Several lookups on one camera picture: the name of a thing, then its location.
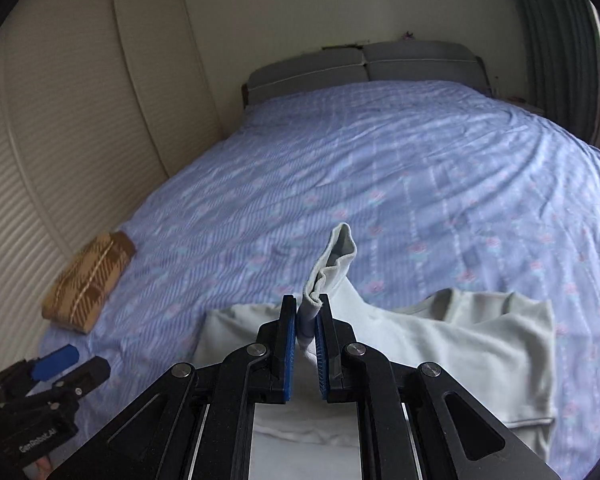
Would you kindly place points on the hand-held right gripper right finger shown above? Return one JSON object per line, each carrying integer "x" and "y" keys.
{"x": 321, "y": 360}

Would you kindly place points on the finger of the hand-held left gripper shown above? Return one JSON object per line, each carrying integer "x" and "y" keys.
{"x": 55, "y": 360}
{"x": 87, "y": 372}

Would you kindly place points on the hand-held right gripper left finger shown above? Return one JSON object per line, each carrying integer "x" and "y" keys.
{"x": 290, "y": 355}

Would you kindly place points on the pale grey small garment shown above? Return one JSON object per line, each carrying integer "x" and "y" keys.
{"x": 480, "y": 345}

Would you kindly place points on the person's left hand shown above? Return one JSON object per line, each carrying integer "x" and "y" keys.
{"x": 43, "y": 466}

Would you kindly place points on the brown plaid folded cloth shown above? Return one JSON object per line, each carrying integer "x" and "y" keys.
{"x": 87, "y": 285}

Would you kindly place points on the bed with blue floral sheet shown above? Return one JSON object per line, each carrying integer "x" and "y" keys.
{"x": 360, "y": 170}

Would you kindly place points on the grey padded headboard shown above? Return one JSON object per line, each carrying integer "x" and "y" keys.
{"x": 410, "y": 62}

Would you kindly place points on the green curtain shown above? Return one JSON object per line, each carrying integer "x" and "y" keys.
{"x": 555, "y": 45}

